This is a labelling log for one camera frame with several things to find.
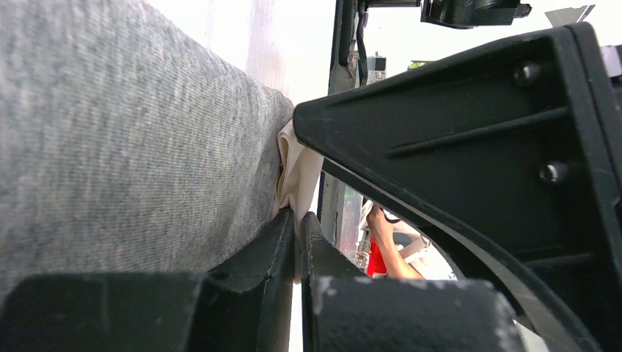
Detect grey beige underwear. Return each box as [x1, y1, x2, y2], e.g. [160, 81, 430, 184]
[1, 1, 323, 296]

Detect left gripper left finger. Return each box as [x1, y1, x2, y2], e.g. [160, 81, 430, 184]
[1, 209, 295, 351]

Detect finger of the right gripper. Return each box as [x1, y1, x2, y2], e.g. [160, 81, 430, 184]
[293, 23, 621, 351]

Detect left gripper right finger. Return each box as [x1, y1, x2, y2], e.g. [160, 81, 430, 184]
[300, 213, 524, 351]

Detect person in red shirt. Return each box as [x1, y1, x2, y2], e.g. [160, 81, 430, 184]
[367, 203, 423, 279]

